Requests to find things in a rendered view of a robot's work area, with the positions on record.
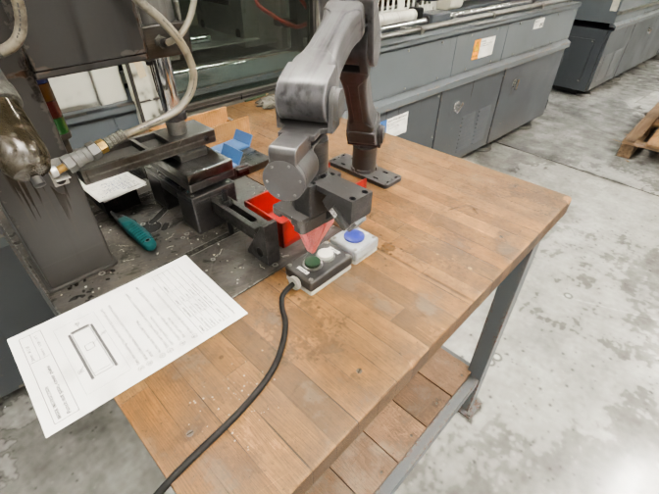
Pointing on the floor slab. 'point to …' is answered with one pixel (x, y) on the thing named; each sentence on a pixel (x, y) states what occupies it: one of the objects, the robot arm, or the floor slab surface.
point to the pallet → (641, 134)
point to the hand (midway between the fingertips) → (310, 247)
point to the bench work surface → (351, 337)
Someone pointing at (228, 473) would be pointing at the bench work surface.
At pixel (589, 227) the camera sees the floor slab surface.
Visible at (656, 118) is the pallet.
